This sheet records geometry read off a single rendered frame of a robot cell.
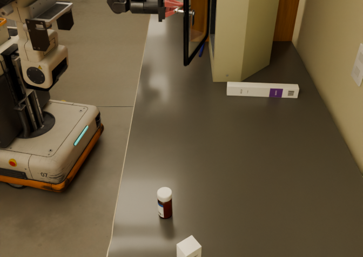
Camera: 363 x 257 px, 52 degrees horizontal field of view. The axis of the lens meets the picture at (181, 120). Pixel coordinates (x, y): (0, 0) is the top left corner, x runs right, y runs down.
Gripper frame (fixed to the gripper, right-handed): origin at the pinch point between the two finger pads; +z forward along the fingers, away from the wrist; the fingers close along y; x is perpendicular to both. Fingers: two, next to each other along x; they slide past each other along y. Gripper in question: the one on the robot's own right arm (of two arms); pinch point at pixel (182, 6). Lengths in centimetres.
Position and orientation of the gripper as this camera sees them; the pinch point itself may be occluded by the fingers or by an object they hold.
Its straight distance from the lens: 150.8
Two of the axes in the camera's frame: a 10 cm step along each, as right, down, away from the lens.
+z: 10.0, 0.3, -0.3
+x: 0.4, -6.0, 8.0
